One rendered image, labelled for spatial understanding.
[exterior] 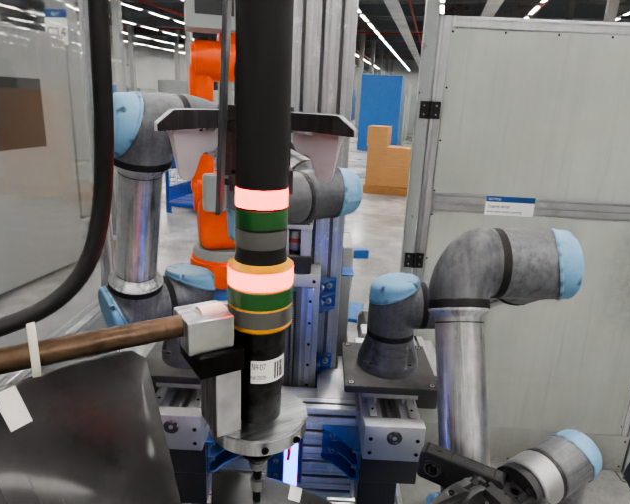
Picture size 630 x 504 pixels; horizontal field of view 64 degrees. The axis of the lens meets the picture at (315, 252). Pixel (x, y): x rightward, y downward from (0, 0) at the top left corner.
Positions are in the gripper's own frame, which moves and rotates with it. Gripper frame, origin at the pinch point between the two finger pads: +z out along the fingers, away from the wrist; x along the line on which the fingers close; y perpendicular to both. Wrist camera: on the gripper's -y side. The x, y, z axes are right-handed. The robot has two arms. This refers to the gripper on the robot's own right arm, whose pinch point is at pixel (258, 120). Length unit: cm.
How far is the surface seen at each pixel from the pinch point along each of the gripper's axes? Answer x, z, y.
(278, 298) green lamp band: -1.2, 9.6, 10.5
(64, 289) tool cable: 10.4, 13.0, 8.5
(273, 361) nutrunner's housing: -1.0, 9.2, 15.2
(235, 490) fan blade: 2.3, -15.0, 47.3
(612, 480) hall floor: -171, -139, 166
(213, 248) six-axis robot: 30, -387, 125
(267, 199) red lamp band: -0.4, 9.4, 4.2
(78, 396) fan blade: 14.7, 0.6, 22.8
